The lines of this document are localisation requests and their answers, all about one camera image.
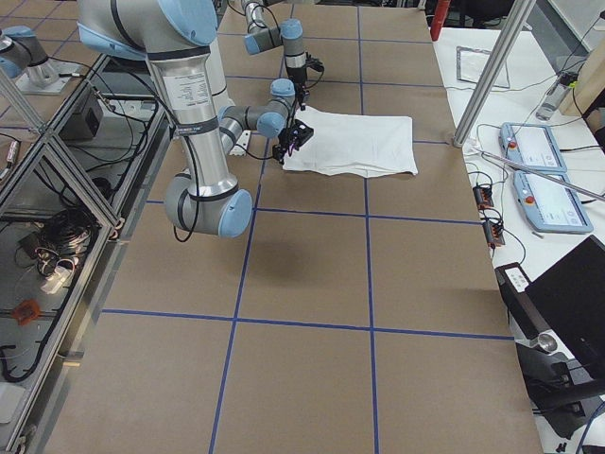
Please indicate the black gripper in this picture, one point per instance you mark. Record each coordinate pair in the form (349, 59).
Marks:
(297, 76)
(286, 137)

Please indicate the white long-sleeve printed shirt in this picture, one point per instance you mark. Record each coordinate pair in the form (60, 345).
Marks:
(368, 146)

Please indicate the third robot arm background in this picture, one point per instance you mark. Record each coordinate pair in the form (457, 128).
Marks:
(24, 59)

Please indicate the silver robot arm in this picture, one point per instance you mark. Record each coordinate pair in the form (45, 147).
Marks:
(177, 41)
(265, 33)

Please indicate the red fire extinguisher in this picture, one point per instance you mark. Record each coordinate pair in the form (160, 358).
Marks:
(440, 15)

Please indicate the grey framed tray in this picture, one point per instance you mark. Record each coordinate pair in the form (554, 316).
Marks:
(472, 61)

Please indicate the orange black connector block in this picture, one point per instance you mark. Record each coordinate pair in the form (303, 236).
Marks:
(483, 197)

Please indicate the upper blue teach pendant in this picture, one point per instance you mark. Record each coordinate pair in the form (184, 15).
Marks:
(533, 146)

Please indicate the blue teach pendant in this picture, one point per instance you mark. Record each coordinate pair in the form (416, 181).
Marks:
(550, 207)
(533, 146)

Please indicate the clear water bottle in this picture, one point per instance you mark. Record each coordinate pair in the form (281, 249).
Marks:
(556, 93)

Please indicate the lower blue teach pendant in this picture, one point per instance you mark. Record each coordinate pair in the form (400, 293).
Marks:
(550, 207)

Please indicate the black laptop computer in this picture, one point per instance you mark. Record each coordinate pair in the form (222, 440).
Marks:
(561, 313)

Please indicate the black box under frame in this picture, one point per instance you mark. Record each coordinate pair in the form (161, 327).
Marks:
(85, 120)

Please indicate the aluminium extrusion frame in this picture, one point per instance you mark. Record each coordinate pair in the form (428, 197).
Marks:
(65, 207)

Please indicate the aluminium frame post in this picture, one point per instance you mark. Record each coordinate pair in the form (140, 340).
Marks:
(505, 42)

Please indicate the orange tool under frame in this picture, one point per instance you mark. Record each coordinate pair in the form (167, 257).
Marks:
(26, 312)

